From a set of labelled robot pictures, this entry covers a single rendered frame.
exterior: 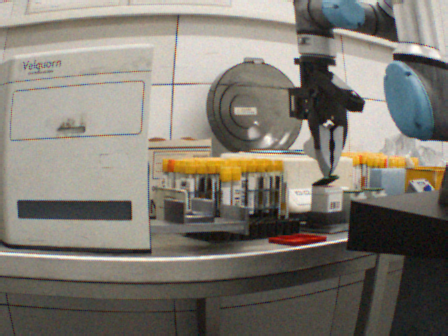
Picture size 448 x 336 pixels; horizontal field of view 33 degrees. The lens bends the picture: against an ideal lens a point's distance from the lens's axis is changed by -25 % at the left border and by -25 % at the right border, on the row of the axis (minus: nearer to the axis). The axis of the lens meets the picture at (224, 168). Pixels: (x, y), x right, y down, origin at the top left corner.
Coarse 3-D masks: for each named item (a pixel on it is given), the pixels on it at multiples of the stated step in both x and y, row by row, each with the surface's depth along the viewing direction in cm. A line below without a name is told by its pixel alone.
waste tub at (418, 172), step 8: (408, 168) 181; (416, 168) 178; (424, 168) 186; (432, 168) 188; (440, 168) 186; (408, 176) 181; (416, 176) 178; (424, 176) 175; (432, 176) 172; (440, 176) 172; (432, 184) 172; (440, 184) 172
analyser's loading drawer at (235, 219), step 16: (176, 208) 136; (192, 208) 141; (208, 208) 138; (224, 208) 144; (240, 208) 140; (160, 224) 132; (176, 224) 133; (192, 224) 135; (208, 224) 136; (224, 224) 137; (240, 224) 139
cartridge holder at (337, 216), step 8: (312, 216) 157; (320, 216) 155; (328, 216) 154; (336, 216) 155; (344, 216) 157; (304, 224) 158; (312, 224) 157; (320, 224) 155; (328, 224) 154; (336, 224) 154; (344, 224) 154; (328, 232) 153
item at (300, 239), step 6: (300, 234) 148; (306, 234) 148; (312, 234) 147; (270, 240) 145; (276, 240) 143; (282, 240) 142; (288, 240) 141; (294, 240) 145; (300, 240) 140; (306, 240) 141; (312, 240) 142; (318, 240) 142; (324, 240) 143; (294, 246) 140
